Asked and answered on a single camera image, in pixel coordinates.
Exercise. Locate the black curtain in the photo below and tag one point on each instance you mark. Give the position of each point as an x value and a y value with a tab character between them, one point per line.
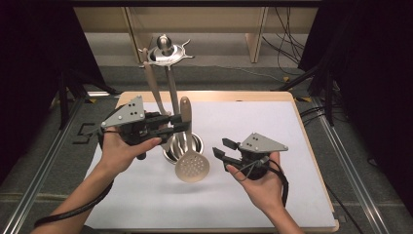
373	81
29	65

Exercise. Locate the light wooden table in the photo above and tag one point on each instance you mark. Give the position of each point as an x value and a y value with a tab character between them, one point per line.
227	96

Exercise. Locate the light wooden shelf unit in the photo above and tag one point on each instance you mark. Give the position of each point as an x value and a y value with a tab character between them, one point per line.
211	19

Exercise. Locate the yellow tape marker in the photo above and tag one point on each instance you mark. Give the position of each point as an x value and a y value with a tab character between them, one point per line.
306	99
92	100
286	79

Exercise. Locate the steel utensil stand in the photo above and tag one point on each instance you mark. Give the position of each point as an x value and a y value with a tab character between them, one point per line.
172	87

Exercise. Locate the person's left hand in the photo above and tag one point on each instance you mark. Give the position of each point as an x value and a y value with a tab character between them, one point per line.
117	156

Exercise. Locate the long aluminium floor rail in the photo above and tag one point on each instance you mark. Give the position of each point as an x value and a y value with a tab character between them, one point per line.
42	182
350	169

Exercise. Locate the black crossbar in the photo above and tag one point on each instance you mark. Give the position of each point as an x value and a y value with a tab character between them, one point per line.
195	3

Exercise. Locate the black stand legs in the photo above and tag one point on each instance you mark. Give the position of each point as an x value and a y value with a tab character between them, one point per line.
63	107
329	104

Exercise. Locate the person's right hand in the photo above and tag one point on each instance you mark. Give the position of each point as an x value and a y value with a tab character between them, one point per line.
263	191

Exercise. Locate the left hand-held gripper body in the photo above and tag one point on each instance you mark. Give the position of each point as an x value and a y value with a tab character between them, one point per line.
130	117

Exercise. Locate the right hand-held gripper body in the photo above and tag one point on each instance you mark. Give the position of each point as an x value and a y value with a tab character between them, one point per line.
259	144

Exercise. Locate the short aluminium bar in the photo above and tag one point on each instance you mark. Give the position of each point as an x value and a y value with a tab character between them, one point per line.
99	94

